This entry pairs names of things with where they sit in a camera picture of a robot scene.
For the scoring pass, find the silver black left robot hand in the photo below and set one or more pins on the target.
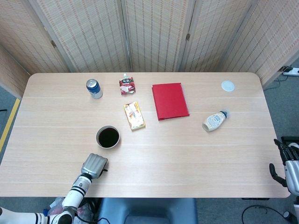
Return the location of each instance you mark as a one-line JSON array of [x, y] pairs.
[[93, 164]]

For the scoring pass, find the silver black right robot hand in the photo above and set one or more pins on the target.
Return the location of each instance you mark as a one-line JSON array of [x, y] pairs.
[[293, 172]]

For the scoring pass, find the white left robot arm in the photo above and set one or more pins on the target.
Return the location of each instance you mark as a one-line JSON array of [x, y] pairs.
[[74, 193]]

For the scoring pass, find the cup of black coffee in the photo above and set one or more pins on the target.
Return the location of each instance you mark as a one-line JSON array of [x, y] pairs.
[[97, 140]]

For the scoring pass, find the crumpled plastic bag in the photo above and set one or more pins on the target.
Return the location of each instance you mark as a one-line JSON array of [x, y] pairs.
[[56, 207]]

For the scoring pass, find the yellow curry roux box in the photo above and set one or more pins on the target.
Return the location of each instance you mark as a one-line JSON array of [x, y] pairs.
[[134, 115]]

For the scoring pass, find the blue grey chair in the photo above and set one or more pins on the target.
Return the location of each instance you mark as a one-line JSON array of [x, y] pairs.
[[147, 210]]

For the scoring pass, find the blue white drink can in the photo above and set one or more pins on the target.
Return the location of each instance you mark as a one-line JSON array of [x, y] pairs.
[[95, 89]]

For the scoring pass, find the red white snack pouch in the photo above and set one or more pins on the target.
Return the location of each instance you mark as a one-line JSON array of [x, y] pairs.
[[127, 85]]

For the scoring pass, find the yellow floor tape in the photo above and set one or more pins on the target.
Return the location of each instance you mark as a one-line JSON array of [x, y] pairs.
[[10, 121]]

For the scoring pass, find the white mayonnaise squeeze bottle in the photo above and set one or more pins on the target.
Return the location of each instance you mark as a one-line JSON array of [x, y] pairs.
[[213, 121]]

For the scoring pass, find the red spiral notebook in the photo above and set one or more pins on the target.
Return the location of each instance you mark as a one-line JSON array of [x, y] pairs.
[[169, 100]]

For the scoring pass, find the white power strip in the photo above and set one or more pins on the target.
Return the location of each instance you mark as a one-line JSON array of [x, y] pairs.
[[292, 71]]

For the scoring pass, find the white round grommet cap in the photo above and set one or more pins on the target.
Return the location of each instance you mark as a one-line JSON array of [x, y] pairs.
[[228, 86]]

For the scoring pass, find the woven bamboo folding screen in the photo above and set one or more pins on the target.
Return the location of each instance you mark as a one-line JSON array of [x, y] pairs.
[[154, 35]]

